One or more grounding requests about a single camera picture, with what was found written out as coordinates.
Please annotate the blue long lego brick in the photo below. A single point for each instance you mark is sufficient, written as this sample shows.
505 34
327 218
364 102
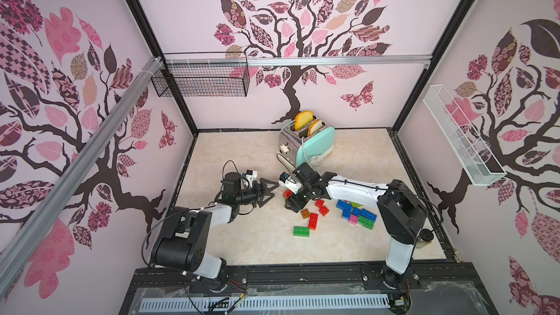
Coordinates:
368 215

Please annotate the small red lego brick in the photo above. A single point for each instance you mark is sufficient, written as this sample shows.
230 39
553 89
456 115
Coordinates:
319 203
324 210

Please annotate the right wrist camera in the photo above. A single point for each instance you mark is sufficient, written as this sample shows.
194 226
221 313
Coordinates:
288 183

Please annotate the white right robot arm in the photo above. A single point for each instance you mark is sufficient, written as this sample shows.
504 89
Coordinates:
402 212

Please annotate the green lego brick right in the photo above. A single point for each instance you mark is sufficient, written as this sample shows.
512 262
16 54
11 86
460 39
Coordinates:
365 223

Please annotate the aluminium rail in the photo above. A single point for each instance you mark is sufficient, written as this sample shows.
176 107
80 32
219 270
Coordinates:
309 61
28 238

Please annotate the pink lego brick lower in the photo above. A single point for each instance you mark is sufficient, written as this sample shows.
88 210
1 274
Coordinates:
354 219

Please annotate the black wire basket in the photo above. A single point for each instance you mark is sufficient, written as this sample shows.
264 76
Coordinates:
203 74

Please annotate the blue lego brick left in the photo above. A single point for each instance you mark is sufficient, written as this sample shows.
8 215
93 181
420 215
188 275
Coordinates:
344 205

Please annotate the toast slice left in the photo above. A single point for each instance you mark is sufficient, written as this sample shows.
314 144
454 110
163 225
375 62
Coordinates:
302 119

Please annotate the toast slice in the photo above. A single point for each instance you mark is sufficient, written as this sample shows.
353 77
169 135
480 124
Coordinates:
314 127
302 119

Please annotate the mint and cream toaster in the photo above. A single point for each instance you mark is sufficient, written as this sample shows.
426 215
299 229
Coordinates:
297 148

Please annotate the green long lego brick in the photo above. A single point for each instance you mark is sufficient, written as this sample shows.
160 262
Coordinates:
301 232

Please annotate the blue small lego brick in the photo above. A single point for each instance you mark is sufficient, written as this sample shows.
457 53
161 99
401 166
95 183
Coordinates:
346 214

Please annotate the white wire shelf basket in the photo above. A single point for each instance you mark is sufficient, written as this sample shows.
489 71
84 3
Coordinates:
455 118

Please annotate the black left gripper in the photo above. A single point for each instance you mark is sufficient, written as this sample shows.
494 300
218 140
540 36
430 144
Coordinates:
265 190

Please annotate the toast slice right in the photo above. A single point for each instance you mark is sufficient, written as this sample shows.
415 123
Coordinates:
314 127

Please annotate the white slotted cable duct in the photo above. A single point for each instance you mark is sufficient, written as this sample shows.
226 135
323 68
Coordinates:
221 305

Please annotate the aluminium rail left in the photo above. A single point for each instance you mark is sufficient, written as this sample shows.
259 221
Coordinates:
28 238

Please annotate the lime lego brick right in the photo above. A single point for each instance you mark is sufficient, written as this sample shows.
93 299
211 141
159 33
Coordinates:
356 204

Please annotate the brown small lego brick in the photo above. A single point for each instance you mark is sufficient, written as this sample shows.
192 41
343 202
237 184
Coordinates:
305 213

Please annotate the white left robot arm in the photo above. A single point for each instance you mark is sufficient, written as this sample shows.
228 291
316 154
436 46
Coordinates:
182 240

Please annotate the aluminium rail back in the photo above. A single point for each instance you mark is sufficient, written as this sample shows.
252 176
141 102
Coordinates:
309 61

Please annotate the red long lego brick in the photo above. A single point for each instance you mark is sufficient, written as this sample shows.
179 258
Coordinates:
313 220
287 194

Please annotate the red long lego brick upright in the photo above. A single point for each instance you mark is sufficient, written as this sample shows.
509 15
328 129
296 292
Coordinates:
313 220

